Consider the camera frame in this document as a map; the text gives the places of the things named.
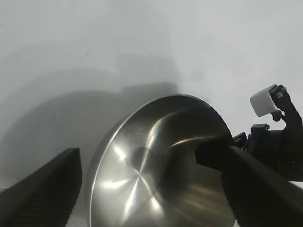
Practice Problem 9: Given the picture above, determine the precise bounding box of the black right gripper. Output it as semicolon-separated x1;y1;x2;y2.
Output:
232;123;303;182

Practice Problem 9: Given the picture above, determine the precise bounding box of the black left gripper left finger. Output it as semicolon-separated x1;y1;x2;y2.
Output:
0;148;83;227

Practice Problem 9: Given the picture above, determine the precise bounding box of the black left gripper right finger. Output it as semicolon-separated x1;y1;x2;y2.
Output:
195;144;303;227

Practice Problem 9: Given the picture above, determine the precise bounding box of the stainless steel mixing bowl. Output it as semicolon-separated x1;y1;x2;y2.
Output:
85;94;237;227

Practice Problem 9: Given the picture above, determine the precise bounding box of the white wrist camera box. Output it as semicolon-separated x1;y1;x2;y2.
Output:
250;84;279;117

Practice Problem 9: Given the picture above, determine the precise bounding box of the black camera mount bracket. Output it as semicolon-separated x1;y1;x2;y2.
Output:
269;84;303;133

